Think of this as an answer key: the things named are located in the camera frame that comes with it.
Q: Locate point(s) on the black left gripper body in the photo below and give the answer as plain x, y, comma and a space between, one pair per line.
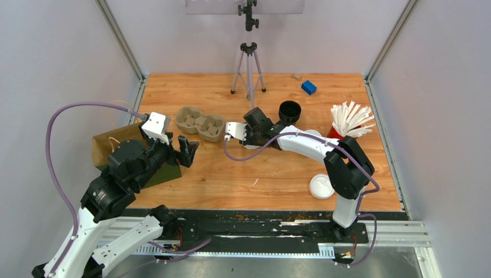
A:
165, 152

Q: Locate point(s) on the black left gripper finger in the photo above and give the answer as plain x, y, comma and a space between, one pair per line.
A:
186, 158
183, 144

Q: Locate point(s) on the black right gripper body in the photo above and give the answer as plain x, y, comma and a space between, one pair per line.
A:
252, 137

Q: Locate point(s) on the brown coffee cup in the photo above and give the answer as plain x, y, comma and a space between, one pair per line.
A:
314, 133

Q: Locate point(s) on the green paper bag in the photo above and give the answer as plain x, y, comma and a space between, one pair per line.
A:
104, 144

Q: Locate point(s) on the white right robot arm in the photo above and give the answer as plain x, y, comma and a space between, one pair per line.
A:
348, 168

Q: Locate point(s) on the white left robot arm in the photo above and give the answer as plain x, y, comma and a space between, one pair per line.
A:
131, 166

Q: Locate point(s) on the grey pulp cup carrier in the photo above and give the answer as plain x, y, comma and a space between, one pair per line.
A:
209, 127

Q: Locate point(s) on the black paper cup stack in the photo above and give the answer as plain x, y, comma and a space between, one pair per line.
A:
289, 111

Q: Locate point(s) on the blue small block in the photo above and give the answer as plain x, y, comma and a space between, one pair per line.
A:
308, 87

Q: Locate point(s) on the small tan block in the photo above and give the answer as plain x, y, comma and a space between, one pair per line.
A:
297, 76

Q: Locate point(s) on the red straw holder cup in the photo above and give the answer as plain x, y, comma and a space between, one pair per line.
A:
334, 134

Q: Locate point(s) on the white plastic lid stack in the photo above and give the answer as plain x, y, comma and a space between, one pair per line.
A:
320, 186

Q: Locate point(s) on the white wrapped straws bundle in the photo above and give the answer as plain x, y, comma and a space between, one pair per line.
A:
351, 119

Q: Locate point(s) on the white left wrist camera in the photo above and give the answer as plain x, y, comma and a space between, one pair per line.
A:
156, 127

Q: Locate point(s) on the grey camera tripod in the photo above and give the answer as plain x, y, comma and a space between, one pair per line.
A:
248, 69

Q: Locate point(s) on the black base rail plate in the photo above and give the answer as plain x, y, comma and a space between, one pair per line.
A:
269, 233

